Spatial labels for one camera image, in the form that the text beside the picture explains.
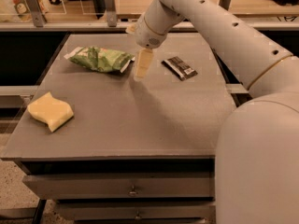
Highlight dark brown snack bar wrapper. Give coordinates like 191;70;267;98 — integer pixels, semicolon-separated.
162;56;197;81

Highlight left grey metal bracket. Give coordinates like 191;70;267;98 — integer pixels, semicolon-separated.
26;0;46;27

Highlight yellow wavy sponge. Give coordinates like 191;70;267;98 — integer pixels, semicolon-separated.
27;92;74;133

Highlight green jalapeno chip bag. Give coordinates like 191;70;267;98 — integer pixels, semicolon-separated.
64;46;135;73

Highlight lower grey drawer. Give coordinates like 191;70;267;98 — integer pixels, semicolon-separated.
57;201;215;221

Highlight grey drawer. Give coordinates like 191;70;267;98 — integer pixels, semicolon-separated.
23;173;215;200
57;201;215;221

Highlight grey drawer cabinet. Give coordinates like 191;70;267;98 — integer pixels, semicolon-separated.
2;33;235;224

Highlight white printed plastic bag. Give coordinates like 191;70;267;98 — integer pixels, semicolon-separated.
0;0;50;23

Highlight middle grey metal bracket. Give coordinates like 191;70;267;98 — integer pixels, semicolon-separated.
105;0;118;27

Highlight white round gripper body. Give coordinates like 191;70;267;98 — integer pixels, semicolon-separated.
134;14;166;49

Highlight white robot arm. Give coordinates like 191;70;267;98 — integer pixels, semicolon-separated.
134;0;299;224

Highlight upper grey drawer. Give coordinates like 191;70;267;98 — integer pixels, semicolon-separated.
23;173;215;200

